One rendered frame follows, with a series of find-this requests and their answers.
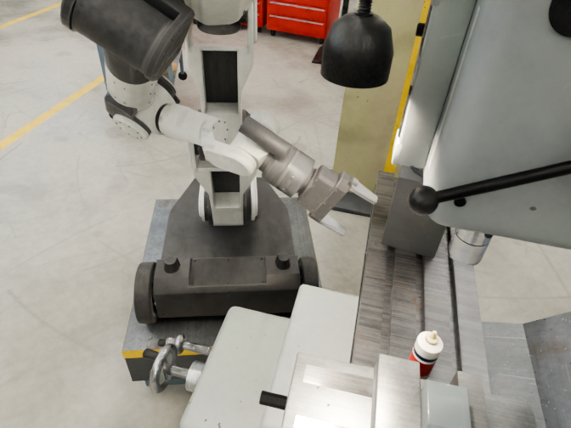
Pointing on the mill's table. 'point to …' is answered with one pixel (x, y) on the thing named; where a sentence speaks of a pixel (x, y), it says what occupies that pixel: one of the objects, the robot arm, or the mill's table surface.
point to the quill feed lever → (428, 205)
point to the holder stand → (423, 229)
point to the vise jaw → (396, 393)
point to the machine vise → (330, 379)
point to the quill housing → (508, 122)
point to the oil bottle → (426, 351)
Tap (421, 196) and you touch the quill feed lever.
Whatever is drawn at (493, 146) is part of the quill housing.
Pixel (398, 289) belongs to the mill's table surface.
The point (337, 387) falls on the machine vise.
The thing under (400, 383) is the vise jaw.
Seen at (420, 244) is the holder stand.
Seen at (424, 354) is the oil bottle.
